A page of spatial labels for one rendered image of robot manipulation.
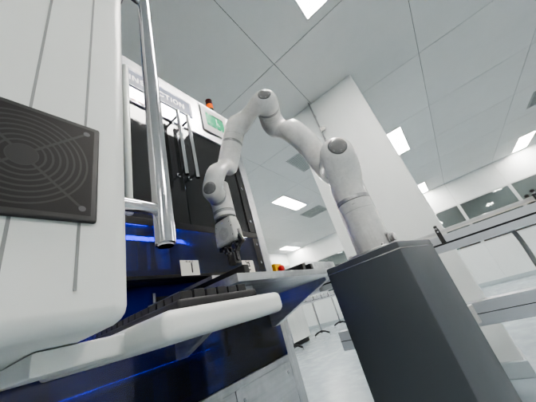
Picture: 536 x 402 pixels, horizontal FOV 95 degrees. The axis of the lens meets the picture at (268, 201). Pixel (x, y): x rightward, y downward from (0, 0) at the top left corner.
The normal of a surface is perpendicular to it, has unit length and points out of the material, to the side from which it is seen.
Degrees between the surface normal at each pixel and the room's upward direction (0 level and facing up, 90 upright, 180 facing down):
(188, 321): 90
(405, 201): 90
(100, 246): 90
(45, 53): 90
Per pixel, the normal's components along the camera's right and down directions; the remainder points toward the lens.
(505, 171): -0.60, -0.19
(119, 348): 0.74, -0.46
